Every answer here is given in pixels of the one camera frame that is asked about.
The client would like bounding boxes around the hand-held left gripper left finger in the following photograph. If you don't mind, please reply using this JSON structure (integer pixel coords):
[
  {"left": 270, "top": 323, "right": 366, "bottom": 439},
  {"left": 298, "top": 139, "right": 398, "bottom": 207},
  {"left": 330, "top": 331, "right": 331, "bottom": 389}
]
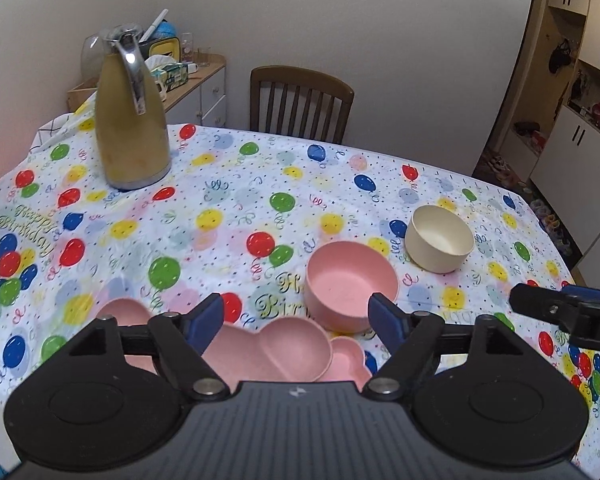
[{"left": 62, "top": 292, "right": 231, "bottom": 402}]

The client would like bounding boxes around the yellow and black bag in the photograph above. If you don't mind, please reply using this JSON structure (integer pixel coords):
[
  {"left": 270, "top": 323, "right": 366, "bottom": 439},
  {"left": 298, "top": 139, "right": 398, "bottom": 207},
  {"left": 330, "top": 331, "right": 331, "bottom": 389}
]
[{"left": 147, "top": 36, "right": 181, "bottom": 68}]

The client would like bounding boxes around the cream bowl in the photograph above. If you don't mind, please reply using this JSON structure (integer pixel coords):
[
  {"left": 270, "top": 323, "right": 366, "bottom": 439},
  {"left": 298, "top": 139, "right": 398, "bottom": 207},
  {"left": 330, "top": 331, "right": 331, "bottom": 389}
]
[{"left": 405, "top": 205, "right": 475, "bottom": 274}]

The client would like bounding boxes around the black hanging bag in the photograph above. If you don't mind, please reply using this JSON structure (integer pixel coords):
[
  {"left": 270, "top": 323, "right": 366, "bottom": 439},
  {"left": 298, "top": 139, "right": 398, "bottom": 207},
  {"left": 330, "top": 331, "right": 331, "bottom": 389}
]
[{"left": 547, "top": 37, "right": 573, "bottom": 73}]

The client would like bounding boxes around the white cupboard unit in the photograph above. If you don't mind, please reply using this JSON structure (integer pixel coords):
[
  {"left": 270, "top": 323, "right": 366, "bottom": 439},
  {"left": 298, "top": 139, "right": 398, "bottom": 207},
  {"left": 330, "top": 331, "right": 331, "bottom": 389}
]
[{"left": 472, "top": 0, "right": 600, "bottom": 291}]

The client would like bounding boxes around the pink bowl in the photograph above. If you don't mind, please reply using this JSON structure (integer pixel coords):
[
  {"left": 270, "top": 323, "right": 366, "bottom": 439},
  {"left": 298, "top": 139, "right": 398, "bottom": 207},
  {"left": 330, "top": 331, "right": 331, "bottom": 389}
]
[{"left": 304, "top": 241, "right": 400, "bottom": 333}]

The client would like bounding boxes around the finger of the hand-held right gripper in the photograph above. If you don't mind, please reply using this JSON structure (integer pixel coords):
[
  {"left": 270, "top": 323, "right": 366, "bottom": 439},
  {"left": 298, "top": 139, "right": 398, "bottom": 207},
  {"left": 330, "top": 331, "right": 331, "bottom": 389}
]
[
  {"left": 509, "top": 283, "right": 581, "bottom": 333},
  {"left": 560, "top": 284, "right": 600, "bottom": 305}
]

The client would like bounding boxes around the brown wooden chair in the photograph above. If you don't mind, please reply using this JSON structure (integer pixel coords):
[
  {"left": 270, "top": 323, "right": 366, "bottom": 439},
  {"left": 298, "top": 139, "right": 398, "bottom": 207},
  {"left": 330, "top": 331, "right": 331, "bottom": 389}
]
[{"left": 250, "top": 66, "right": 355, "bottom": 145}]

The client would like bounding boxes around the green tissue box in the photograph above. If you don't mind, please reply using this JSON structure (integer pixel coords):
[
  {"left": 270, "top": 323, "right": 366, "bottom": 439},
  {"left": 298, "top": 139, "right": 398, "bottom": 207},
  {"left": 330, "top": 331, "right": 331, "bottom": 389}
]
[{"left": 150, "top": 62, "right": 190, "bottom": 88}]

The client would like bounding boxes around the balloon print tablecloth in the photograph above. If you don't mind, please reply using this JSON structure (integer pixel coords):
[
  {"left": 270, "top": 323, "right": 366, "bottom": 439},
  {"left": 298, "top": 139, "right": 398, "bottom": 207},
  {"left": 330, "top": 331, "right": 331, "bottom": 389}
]
[{"left": 0, "top": 105, "right": 600, "bottom": 480}]

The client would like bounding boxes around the white checked cloth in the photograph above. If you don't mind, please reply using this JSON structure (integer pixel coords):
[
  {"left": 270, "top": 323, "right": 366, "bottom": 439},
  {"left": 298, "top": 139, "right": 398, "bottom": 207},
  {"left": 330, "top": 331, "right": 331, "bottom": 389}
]
[{"left": 32, "top": 114, "right": 90, "bottom": 150}]

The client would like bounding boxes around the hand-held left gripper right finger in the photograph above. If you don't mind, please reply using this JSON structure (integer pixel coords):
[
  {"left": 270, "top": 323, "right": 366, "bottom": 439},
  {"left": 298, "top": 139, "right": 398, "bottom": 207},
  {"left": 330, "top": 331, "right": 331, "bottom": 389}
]
[{"left": 362, "top": 292, "right": 528, "bottom": 402}]

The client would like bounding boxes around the pink bear-shaped plate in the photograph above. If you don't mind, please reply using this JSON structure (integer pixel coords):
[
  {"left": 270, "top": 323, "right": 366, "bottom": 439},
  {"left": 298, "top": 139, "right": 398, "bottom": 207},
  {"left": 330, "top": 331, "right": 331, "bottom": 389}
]
[{"left": 96, "top": 298, "right": 373, "bottom": 391}]

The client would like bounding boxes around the gold thermos jug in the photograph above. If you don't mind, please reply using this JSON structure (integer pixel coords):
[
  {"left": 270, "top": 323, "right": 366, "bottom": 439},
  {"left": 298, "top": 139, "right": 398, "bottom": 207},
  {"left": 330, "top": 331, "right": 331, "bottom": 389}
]
[{"left": 95, "top": 25, "right": 172, "bottom": 191}]

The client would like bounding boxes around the group of shoes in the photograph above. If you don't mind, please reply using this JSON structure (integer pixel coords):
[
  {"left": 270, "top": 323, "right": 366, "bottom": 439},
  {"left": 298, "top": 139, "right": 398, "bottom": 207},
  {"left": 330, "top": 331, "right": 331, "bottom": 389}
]
[{"left": 482, "top": 150, "right": 578, "bottom": 258}]

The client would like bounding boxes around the white stick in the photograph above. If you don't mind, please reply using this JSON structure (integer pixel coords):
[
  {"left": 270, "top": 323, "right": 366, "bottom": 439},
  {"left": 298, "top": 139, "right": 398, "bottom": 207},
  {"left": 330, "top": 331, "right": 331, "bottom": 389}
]
[{"left": 139, "top": 8, "right": 169, "bottom": 43}]

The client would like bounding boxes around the clear glass jar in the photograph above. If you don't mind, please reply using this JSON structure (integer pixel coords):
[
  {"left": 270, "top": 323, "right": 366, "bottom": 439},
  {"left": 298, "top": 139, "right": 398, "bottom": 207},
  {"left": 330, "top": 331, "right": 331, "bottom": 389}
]
[{"left": 81, "top": 34, "right": 106, "bottom": 78}]

